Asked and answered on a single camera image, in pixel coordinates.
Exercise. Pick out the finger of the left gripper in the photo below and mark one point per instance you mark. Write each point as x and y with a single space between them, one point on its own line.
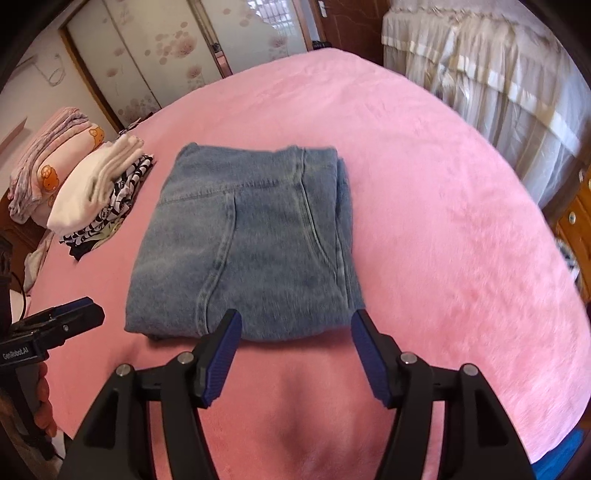
56 312
52 334

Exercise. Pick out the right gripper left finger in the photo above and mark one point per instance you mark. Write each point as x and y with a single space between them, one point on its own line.
114 440

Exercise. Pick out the blue denim jacket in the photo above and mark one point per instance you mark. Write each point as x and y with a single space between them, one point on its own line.
267 233

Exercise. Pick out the person left hand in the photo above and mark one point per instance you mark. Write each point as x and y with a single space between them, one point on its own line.
43 416

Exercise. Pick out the black folded garment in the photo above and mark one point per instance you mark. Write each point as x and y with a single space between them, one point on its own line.
78 251

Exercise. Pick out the white crumpled cloth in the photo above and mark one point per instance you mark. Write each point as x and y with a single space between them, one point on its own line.
35 260

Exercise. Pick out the blue plastic stool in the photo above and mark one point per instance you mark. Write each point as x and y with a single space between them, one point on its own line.
554 463

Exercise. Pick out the wooden headboard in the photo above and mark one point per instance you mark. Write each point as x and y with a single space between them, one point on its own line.
24 238

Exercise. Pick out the white folded garment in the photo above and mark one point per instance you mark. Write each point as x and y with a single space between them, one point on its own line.
88 187

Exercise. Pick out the striped pink folded blanket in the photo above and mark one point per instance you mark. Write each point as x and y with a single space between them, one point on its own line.
24 191

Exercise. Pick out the black white patterned garment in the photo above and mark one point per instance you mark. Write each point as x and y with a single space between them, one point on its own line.
121 200

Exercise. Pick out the pink bear print quilt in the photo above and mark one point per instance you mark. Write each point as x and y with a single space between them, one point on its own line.
57 162

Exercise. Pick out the pink plush bed cover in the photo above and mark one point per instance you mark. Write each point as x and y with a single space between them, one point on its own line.
455 259

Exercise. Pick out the wooden drawer chest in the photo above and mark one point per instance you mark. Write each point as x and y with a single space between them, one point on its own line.
574 228

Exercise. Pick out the floral sliding wardrobe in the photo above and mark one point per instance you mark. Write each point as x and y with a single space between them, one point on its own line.
138 56

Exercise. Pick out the cream lace covered furniture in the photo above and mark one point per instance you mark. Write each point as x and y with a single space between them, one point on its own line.
505 73

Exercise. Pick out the brown wooden door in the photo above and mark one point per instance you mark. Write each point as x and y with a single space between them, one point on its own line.
354 26

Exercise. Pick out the pink wall shelf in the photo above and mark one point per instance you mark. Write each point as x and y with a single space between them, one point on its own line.
11 140

